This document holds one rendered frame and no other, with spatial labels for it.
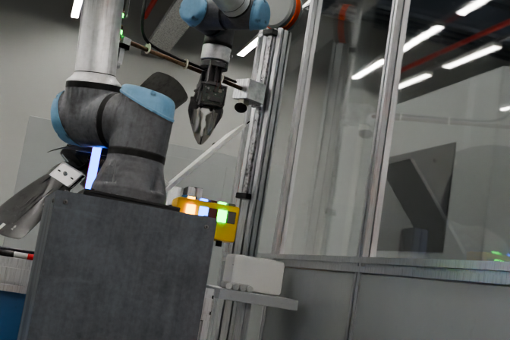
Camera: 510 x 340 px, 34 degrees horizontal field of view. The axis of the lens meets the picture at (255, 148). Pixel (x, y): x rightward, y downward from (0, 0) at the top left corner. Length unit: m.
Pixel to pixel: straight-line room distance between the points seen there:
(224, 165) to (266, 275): 5.53
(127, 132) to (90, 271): 0.29
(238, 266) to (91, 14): 1.14
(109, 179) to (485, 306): 0.74
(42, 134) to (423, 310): 6.42
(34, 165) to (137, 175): 6.32
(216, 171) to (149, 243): 6.61
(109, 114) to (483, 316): 0.81
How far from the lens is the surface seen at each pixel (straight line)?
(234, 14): 2.00
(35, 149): 7.96
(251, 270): 2.67
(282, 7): 3.08
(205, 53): 2.17
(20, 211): 2.50
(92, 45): 1.78
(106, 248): 1.54
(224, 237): 2.12
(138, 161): 1.65
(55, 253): 1.53
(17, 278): 2.10
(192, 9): 2.09
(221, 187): 8.15
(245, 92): 2.92
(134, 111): 1.67
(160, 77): 2.48
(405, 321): 1.90
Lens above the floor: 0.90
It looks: 9 degrees up
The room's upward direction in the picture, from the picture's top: 9 degrees clockwise
